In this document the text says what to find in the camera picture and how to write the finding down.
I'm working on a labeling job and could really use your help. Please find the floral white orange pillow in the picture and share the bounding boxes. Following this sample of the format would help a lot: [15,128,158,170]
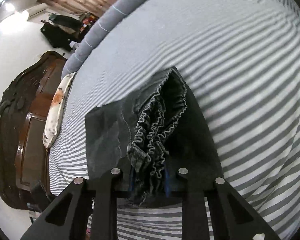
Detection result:
[42,71,78,151]

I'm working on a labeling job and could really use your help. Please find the grey striped bed sheet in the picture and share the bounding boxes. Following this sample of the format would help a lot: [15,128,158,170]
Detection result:
[44,0,300,240]

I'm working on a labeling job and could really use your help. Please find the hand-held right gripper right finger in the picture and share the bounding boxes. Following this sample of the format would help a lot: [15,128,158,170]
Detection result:
[164,166,282,240]

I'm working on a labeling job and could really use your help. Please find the dark grey denim pants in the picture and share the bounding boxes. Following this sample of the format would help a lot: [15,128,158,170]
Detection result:
[85,66,225,208]

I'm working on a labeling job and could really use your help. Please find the carved dark wooden headboard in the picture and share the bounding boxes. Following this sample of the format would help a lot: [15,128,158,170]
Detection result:
[0,50,68,211]

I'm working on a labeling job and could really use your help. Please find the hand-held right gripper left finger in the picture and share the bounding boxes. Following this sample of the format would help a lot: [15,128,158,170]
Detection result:
[20,157,136,240]

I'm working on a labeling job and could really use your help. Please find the white wall air conditioner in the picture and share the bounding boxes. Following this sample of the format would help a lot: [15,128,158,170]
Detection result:
[22,3,48,21]

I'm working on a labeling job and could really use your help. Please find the long grey bolster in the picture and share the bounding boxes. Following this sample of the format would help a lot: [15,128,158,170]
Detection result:
[61,0,181,79]

